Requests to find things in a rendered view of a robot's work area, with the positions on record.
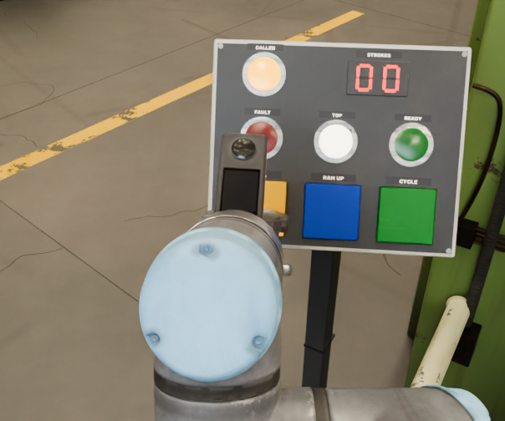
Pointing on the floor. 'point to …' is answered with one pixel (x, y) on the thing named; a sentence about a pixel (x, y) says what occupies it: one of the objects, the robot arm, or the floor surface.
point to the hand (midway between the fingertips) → (252, 210)
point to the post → (320, 316)
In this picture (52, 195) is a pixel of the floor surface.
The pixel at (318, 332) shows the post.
